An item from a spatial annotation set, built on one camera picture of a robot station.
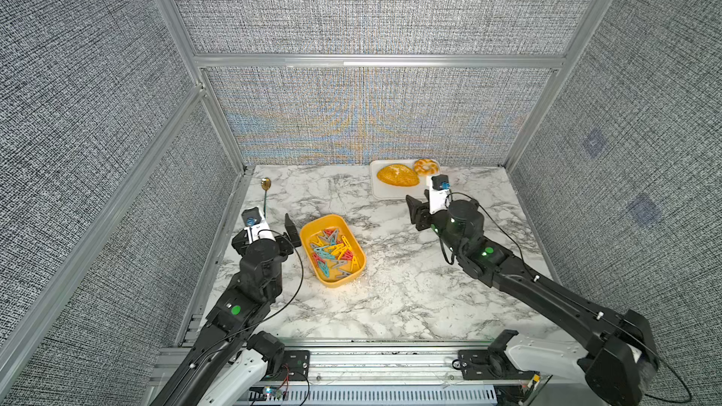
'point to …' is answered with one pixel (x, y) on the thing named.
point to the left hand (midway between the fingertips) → (276, 218)
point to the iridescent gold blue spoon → (265, 183)
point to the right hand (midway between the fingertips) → (418, 186)
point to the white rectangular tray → (382, 190)
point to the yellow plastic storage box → (308, 235)
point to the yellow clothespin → (337, 249)
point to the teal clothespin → (323, 268)
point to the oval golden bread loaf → (398, 175)
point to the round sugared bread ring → (427, 167)
